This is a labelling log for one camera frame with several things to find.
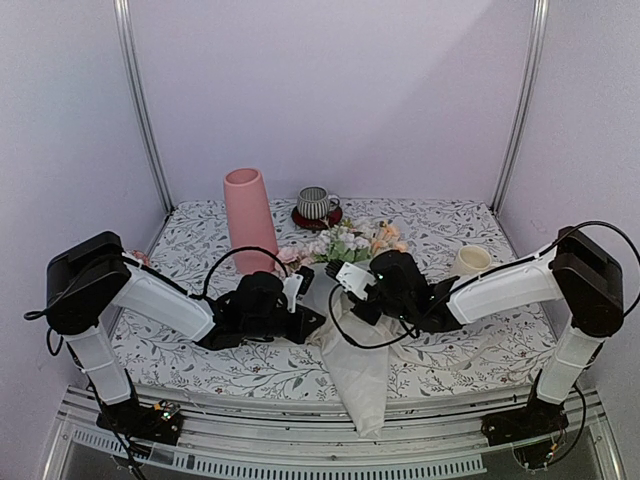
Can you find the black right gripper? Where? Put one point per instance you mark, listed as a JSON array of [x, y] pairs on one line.
[[367, 316]]

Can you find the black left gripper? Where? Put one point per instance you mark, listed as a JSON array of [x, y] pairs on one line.
[[303, 329]]

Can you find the cream printed ribbon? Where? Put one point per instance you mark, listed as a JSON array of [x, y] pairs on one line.
[[502, 348]]

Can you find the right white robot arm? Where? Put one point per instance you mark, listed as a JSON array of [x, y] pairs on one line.
[[572, 269]]

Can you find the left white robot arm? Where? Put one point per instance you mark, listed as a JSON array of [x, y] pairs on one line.
[[87, 279]]

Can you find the pink tall vase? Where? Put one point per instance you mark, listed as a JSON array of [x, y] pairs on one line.
[[249, 218]]

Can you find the cream white mug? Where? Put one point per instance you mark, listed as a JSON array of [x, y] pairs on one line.
[[471, 260]]

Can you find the dark red saucer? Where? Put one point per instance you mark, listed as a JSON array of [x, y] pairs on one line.
[[332, 219]]

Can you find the striped grey ceramic cup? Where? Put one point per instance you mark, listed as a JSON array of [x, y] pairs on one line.
[[315, 202]]

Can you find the pink patterned ball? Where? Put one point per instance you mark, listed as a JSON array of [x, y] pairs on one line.
[[141, 257]]

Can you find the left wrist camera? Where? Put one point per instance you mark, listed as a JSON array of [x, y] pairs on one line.
[[297, 284]]

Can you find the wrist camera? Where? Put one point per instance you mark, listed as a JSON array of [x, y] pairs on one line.
[[297, 284], [353, 279]]

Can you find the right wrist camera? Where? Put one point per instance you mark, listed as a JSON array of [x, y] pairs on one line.
[[353, 279]]

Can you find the aluminium front rail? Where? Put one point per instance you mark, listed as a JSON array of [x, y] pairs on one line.
[[228, 437]]

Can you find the right aluminium frame post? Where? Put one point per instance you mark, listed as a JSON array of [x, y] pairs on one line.
[[531, 70]]

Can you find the aluminium frame post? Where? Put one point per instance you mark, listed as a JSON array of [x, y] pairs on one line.
[[134, 79], [531, 70]]

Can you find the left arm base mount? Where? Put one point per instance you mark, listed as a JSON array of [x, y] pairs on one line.
[[160, 423]]

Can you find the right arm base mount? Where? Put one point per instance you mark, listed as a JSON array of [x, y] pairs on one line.
[[535, 418]]

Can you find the left aluminium frame post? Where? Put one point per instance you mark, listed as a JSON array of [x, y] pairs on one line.
[[134, 79]]

